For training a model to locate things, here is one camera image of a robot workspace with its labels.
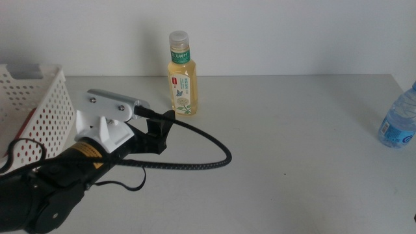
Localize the yellow tea bottle green label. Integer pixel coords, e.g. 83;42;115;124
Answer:
167;30;198;116

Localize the red soda can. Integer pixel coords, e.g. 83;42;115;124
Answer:
14;108;64;163

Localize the clear water bottle blue label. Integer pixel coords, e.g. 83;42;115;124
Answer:
376;79;416;150

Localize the white perforated plastic basket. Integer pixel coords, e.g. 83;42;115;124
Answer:
0;64;77;173

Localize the thick braided black cable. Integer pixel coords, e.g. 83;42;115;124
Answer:
0;105;233;178

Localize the thin black cable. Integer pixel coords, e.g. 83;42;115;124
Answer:
0;138;146;192

